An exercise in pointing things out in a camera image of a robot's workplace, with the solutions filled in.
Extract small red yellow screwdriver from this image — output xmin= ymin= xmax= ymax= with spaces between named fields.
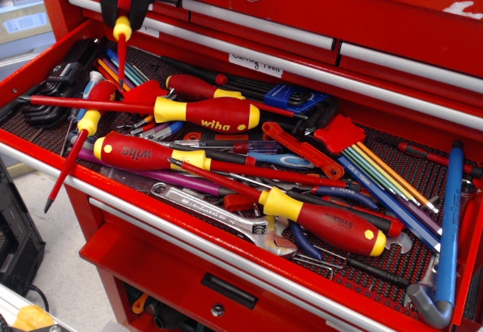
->
xmin=113 ymin=9 xmax=132 ymax=89

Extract red holder hex keys left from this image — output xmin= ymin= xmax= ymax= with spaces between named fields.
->
xmin=97 ymin=48 xmax=168 ymax=104

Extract red yellow screwdriver overhanging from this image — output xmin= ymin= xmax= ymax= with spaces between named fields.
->
xmin=44 ymin=80 xmax=116 ymax=213

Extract black torx key set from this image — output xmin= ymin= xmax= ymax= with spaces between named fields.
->
xmin=22 ymin=37 xmax=107 ymax=128

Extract red yellow screwdriver rear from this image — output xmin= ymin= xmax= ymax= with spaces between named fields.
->
xmin=165 ymin=74 xmax=308 ymax=120

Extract black red precision screwdriver rear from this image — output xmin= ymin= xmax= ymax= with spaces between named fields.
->
xmin=160 ymin=56 xmax=228 ymax=85

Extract white cutting tools label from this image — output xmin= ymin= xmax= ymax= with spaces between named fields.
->
xmin=229 ymin=54 xmax=284 ymax=78

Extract large wiha screwdriver upper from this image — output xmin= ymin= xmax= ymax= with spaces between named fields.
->
xmin=17 ymin=96 xmax=260 ymax=134

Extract large wiha screwdriver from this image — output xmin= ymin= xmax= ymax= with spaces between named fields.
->
xmin=17 ymin=96 xmax=260 ymax=134
xmin=94 ymin=131 xmax=361 ymax=191

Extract large wiha screwdriver middle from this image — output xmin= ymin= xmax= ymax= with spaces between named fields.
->
xmin=94 ymin=131 xmax=361 ymax=191

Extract purple pen tool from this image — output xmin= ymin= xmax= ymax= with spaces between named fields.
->
xmin=79 ymin=149 xmax=235 ymax=197

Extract red metal tool chest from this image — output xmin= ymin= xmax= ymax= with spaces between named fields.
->
xmin=34 ymin=0 xmax=483 ymax=332

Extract blue holder hex keys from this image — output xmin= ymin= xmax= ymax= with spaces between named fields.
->
xmin=222 ymin=76 xmax=339 ymax=128

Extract red holder rainbow hex keys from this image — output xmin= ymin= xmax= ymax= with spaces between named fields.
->
xmin=314 ymin=115 xmax=439 ymax=214

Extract red flat folding tool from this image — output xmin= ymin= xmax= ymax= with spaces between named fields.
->
xmin=262 ymin=121 xmax=345 ymax=180

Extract black box on floor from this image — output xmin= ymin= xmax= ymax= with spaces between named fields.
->
xmin=1 ymin=164 xmax=45 ymax=296

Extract silver adjustable wrench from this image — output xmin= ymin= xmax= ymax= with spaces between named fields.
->
xmin=150 ymin=183 xmax=297 ymax=259

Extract large red screwdriver front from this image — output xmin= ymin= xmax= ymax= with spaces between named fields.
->
xmin=168 ymin=158 xmax=386 ymax=257

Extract open red tool drawer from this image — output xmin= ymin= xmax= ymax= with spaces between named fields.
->
xmin=1 ymin=12 xmax=482 ymax=331

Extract long blue hex key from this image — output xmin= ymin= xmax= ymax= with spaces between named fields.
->
xmin=338 ymin=156 xmax=441 ymax=254

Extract small red black screwdriver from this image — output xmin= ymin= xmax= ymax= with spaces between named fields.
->
xmin=396 ymin=142 xmax=482 ymax=179

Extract thin black screwdriver front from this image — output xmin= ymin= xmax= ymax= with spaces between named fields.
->
xmin=346 ymin=257 xmax=410 ymax=288

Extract large blue hex key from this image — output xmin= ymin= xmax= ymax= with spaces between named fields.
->
xmin=407 ymin=140 xmax=464 ymax=330

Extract blue white handle tool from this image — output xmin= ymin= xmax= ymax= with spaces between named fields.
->
xmin=75 ymin=71 xmax=104 ymax=121

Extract clear handle small screwdriver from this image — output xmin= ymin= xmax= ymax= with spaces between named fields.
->
xmin=165 ymin=140 xmax=282 ymax=154

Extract blue handled pliers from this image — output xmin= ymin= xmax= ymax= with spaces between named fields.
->
xmin=287 ymin=186 xmax=386 ymax=257

